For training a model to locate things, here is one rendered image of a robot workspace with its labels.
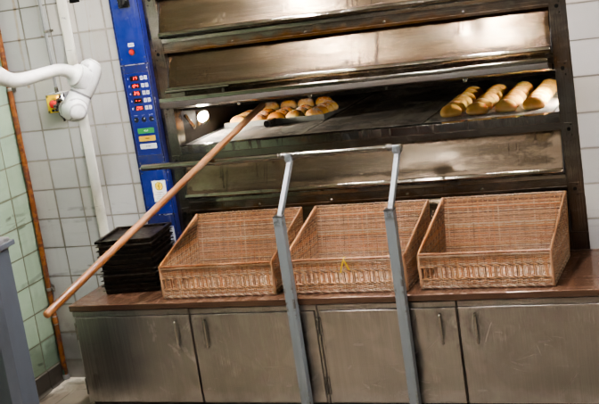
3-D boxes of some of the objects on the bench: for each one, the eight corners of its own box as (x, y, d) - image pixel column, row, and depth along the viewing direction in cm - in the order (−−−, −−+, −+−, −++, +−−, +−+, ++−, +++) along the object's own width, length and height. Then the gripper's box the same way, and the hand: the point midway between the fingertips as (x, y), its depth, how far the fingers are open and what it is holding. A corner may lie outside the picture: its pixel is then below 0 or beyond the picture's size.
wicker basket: (447, 255, 503) (439, 196, 498) (574, 251, 481) (568, 188, 476) (418, 290, 459) (410, 226, 454) (556, 287, 437) (549, 218, 432)
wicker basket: (204, 267, 546) (195, 212, 540) (313, 262, 526) (304, 205, 521) (160, 300, 501) (150, 241, 496) (277, 295, 481) (267, 234, 476)
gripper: (57, 95, 511) (45, 94, 533) (62, 124, 514) (51, 120, 535) (72, 93, 514) (61, 90, 536) (77, 120, 517) (66, 117, 538)
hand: (57, 106), depth 532 cm, fingers closed
